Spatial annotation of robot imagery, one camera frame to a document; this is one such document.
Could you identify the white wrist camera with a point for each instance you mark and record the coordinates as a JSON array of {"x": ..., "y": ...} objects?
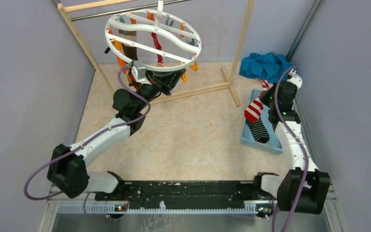
[
  {"x": 138, "y": 70},
  {"x": 295, "y": 79}
]

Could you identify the metal hanging rod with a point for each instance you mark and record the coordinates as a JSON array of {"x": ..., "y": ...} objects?
[{"x": 131, "y": 9}]

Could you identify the light wooden rack frame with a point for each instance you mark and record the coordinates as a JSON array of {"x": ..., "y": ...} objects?
[{"x": 227, "y": 84}]

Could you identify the red snowflake sock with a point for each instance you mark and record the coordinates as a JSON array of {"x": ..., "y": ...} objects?
[{"x": 157, "y": 46}]

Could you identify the red white striped sock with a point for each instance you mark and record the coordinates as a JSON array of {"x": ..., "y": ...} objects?
[{"x": 253, "y": 111}]

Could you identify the white round clip hanger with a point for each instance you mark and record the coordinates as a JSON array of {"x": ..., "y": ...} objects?
[{"x": 174, "y": 43}]

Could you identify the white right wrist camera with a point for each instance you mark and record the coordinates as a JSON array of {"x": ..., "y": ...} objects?
[{"x": 295, "y": 79}]

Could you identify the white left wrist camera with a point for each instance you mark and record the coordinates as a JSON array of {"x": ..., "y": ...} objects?
[{"x": 138, "y": 70}]

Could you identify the brown beige sock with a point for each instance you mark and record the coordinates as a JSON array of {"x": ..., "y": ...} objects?
[{"x": 129, "y": 51}]

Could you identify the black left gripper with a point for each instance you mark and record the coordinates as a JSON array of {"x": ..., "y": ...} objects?
[{"x": 165, "y": 81}]

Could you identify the black orange sock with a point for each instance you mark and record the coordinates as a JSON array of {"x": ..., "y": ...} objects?
[{"x": 132, "y": 81}]

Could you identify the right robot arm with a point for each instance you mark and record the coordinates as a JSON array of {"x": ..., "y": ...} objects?
[{"x": 304, "y": 187}]

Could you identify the black striped sock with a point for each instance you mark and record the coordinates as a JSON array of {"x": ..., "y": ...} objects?
[{"x": 258, "y": 131}]

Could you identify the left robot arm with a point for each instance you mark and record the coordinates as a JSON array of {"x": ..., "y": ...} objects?
[{"x": 68, "y": 166}]

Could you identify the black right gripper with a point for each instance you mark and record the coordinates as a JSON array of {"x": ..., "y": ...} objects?
[{"x": 263, "y": 97}]

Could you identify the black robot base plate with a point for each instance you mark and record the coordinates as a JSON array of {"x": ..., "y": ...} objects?
[{"x": 189, "y": 195}]

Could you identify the blue crumpled cloth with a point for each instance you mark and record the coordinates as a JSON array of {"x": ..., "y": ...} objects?
[{"x": 269, "y": 67}]

